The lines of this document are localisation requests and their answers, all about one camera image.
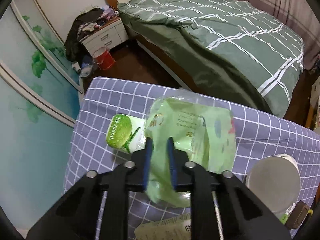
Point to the brown plastic food tray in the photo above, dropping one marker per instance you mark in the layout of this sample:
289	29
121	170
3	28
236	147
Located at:
297	216

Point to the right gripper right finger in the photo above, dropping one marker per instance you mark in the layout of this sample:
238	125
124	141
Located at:
221	205

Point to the coconut water bottle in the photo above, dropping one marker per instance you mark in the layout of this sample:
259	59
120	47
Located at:
126	133

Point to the white round tub container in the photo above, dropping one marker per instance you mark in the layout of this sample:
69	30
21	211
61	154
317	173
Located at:
275	180

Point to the sliding wardrobe door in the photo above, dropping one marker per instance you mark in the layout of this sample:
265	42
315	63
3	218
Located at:
40	95

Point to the green plastic snack bag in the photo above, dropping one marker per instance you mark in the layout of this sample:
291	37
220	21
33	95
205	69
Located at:
205	133

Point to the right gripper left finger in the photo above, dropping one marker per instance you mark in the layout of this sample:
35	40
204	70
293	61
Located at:
97	198

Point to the white bedside cabinet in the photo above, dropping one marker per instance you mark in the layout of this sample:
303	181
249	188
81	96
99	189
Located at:
111	34

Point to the dark clothes pile on cabinet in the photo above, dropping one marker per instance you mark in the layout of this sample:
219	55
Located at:
82	26

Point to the green checked duvet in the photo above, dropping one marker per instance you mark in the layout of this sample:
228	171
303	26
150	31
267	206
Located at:
230	49

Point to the red bucket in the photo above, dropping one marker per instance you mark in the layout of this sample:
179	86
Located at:
103	58

